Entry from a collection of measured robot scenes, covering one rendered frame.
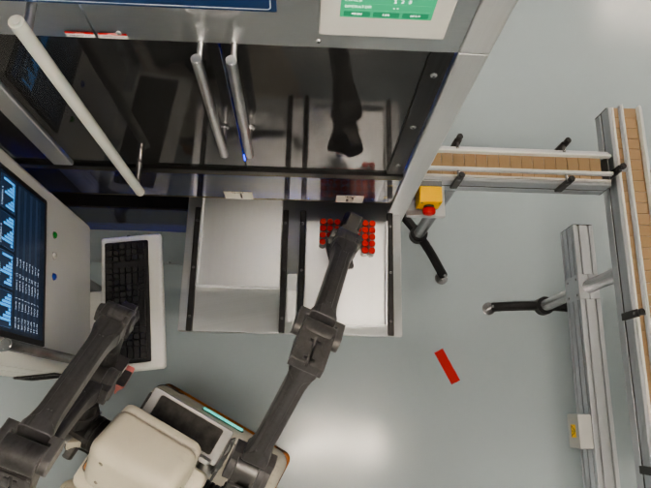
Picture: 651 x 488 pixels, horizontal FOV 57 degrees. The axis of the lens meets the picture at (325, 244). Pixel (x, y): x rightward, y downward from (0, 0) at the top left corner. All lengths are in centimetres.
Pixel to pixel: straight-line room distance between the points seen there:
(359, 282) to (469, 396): 110
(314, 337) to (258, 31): 62
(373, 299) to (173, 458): 82
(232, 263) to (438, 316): 123
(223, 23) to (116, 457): 90
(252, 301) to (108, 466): 71
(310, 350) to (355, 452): 152
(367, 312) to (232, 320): 42
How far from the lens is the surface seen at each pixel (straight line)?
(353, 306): 189
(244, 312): 189
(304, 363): 124
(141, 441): 143
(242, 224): 196
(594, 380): 244
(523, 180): 208
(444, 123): 140
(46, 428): 125
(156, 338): 200
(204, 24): 110
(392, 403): 277
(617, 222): 219
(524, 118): 331
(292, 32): 110
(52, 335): 177
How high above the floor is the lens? 274
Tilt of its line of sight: 74 degrees down
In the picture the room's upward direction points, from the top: 8 degrees clockwise
